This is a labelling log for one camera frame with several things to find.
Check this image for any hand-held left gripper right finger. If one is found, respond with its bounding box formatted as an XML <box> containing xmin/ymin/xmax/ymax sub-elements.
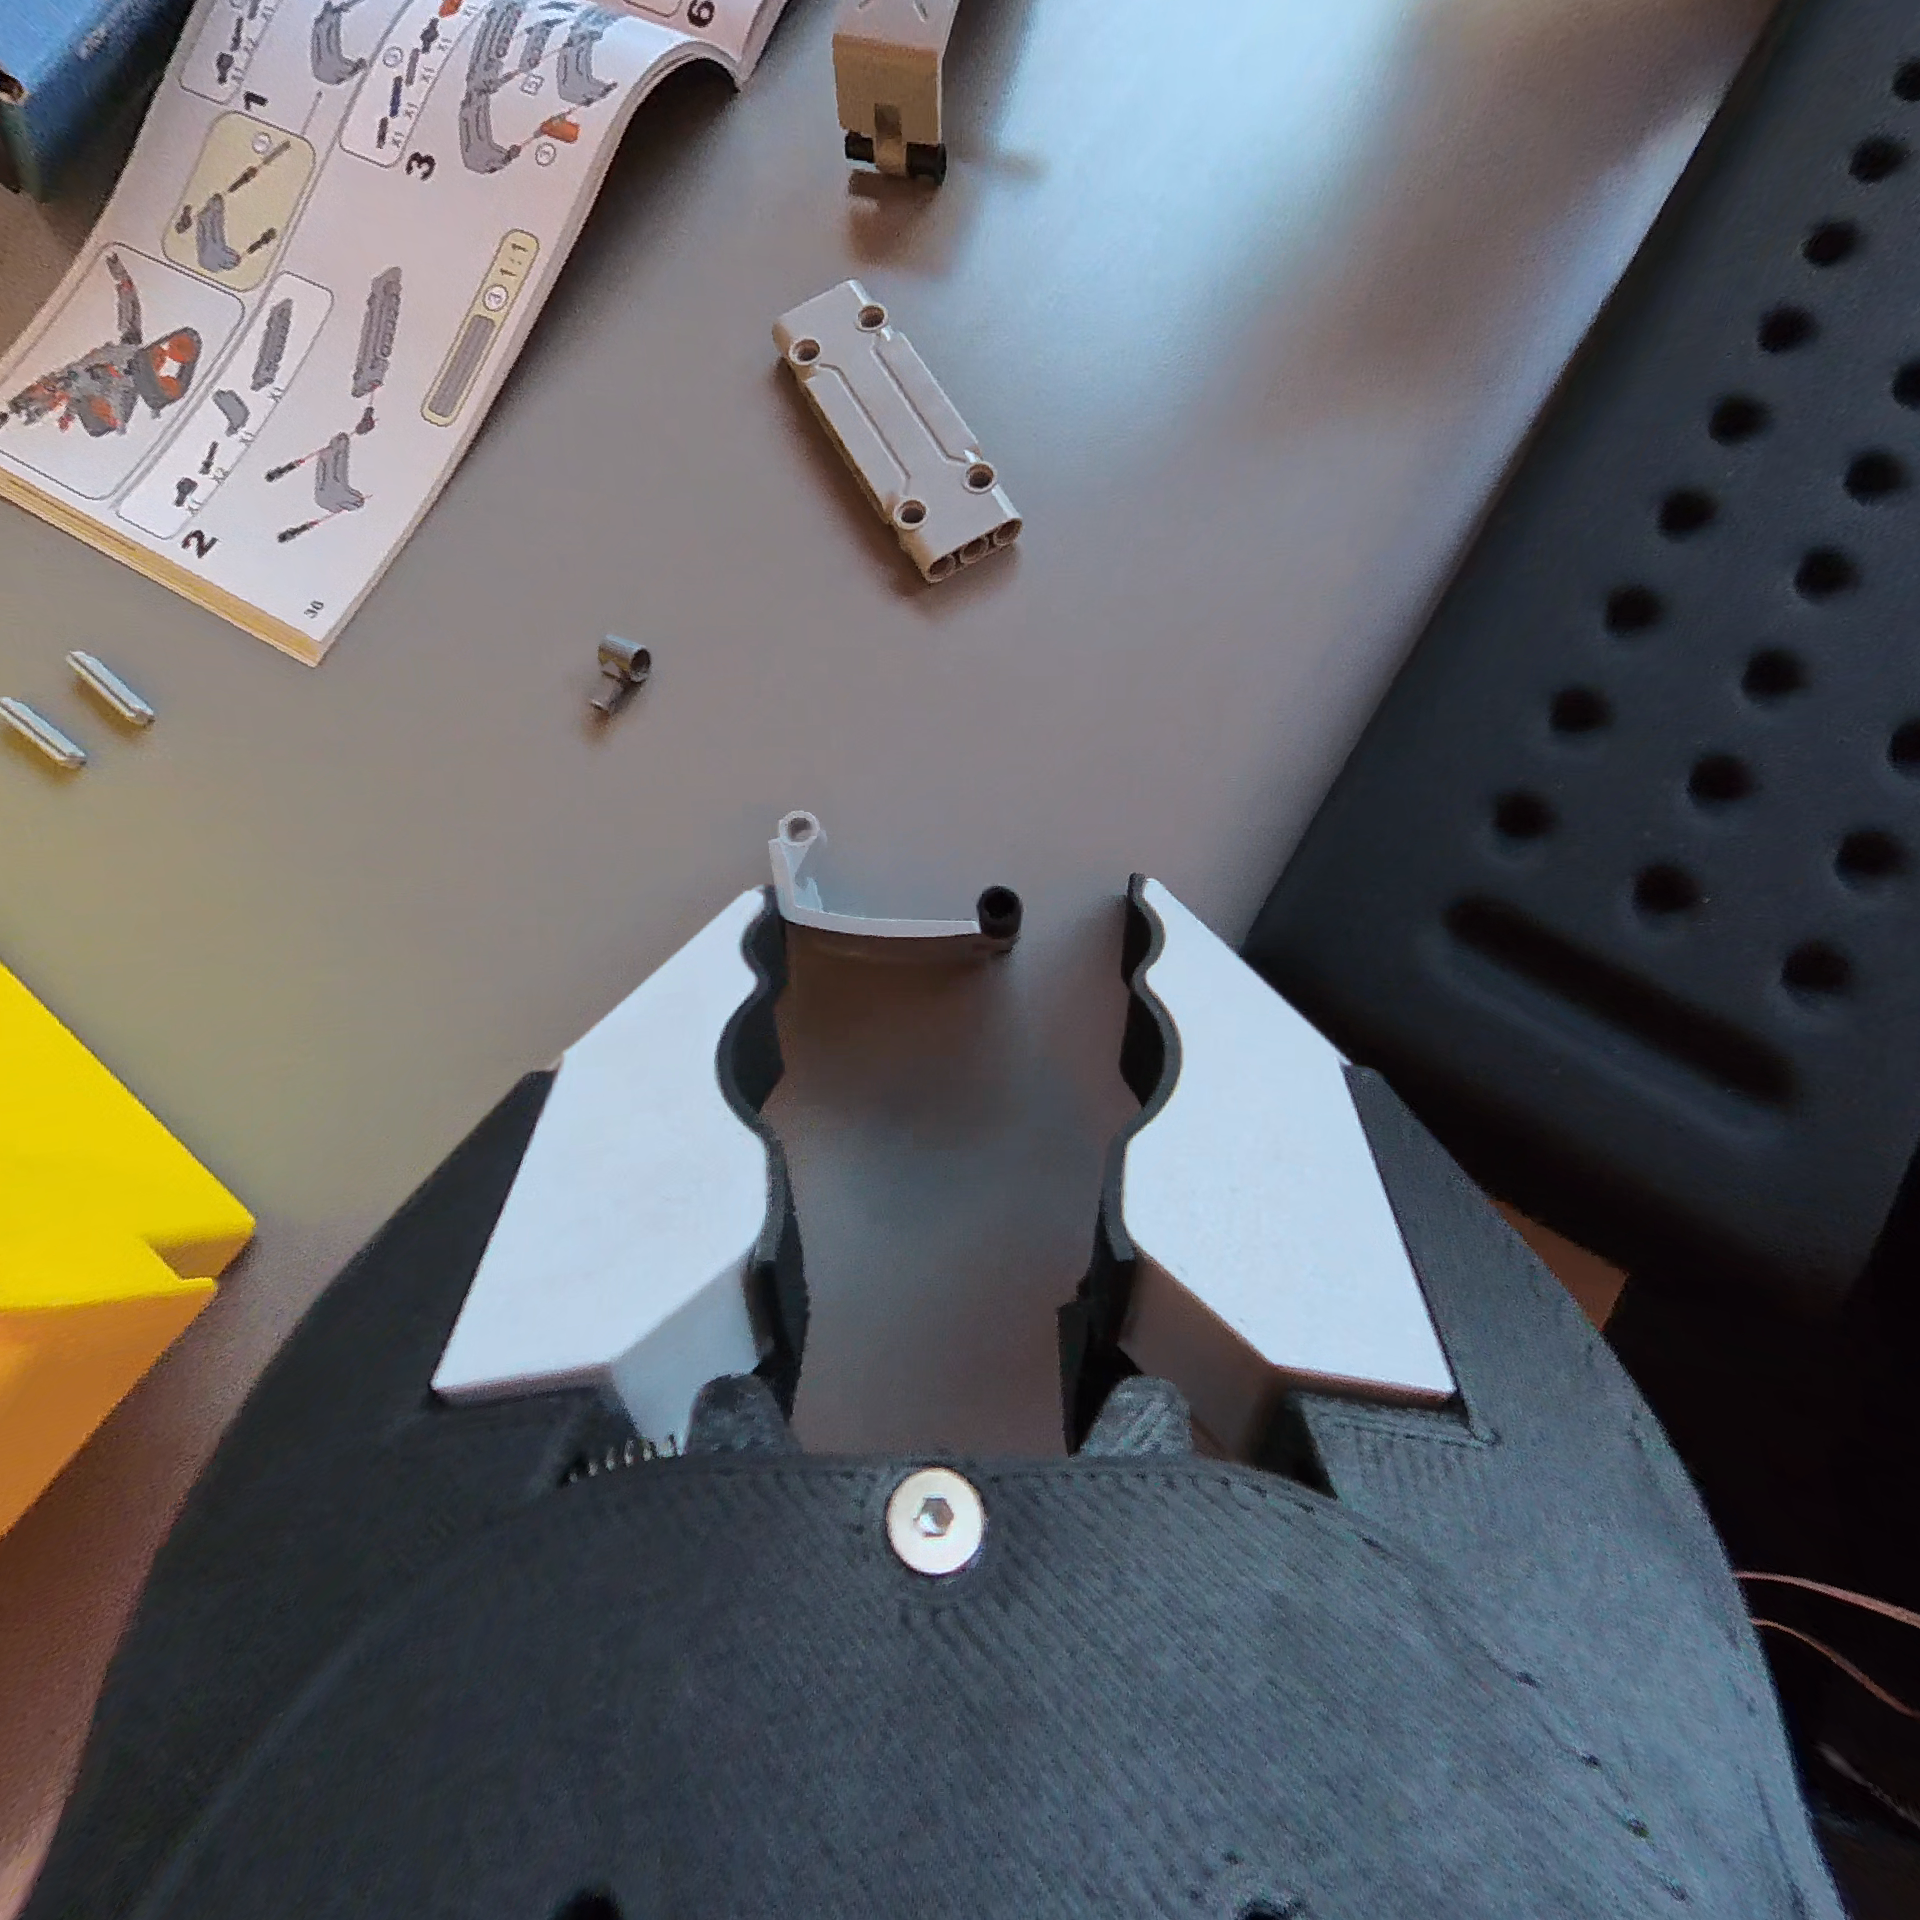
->
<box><xmin>1058</xmin><ymin>873</ymin><xmax>1463</xmax><ymax>1466</ymax></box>

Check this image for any instruction booklet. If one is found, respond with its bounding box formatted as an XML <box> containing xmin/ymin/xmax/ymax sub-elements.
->
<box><xmin>0</xmin><ymin>0</ymin><xmax>792</xmax><ymax>668</ymax></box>

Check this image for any grey rectangular panel brick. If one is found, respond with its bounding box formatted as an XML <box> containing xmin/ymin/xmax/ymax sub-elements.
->
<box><xmin>775</xmin><ymin>280</ymin><xmax>1028</xmax><ymax>587</ymax></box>

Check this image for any blue robot kit box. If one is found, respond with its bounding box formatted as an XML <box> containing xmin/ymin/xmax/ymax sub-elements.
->
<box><xmin>0</xmin><ymin>0</ymin><xmax>178</xmax><ymax>203</ymax></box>

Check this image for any light grey curved panel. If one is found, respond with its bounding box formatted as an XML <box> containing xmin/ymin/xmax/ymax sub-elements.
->
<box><xmin>767</xmin><ymin>811</ymin><xmax>1023</xmax><ymax>952</ymax></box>

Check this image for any grey curved brick assembly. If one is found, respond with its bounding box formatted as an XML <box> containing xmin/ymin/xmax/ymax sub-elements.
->
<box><xmin>831</xmin><ymin>0</ymin><xmax>951</xmax><ymax>189</ymax></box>

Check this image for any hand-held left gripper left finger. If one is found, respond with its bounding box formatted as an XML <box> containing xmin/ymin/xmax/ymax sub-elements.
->
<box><xmin>432</xmin><ymin>884</ymin><xmax>810</xmax><ymax>1453</ymax></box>

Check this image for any grey desk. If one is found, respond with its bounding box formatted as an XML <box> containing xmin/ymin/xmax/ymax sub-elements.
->
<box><xmin>0</xmin><ymin>0</ymin><xmax>1794</xmax><ymax>1788</ymax></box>

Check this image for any yellow plastic bin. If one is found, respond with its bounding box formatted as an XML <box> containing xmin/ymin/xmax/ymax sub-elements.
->
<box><xmin>0</xmin><ymin>961</ymin><xmax>255</xmax><ymax>1536</ymax></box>

